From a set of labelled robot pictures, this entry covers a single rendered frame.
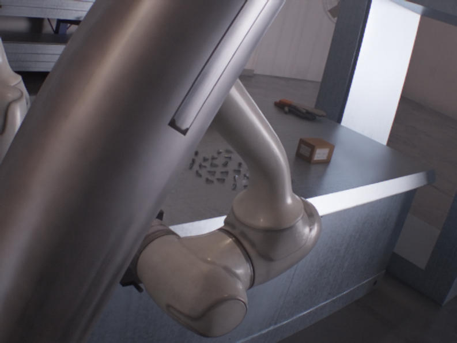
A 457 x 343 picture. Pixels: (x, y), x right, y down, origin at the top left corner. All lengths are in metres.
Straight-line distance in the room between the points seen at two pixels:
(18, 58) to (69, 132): 4.48
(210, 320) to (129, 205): 0.39
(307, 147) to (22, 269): 1.53
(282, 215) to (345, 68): 2.13
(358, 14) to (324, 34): 6.14
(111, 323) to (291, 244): 0.61
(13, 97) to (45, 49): 3.96
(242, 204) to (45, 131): 0.49
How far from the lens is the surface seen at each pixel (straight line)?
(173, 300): 0.65
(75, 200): 0.25
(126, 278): 0.82
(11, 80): 1.00
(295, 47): 8.41
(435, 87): 11.05
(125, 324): 1.24
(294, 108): 2.46
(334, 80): 2.82
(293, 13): 8.20
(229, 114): 0.57
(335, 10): 5.81
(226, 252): 0.68
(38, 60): 4.80
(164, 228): 0.74
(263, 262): 0.71
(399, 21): 3.09
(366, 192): 1.70
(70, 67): 0.27
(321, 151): 1.76
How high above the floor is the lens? 1.14
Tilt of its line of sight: 18 degrees down
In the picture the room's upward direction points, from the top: 14 degrees clockwise
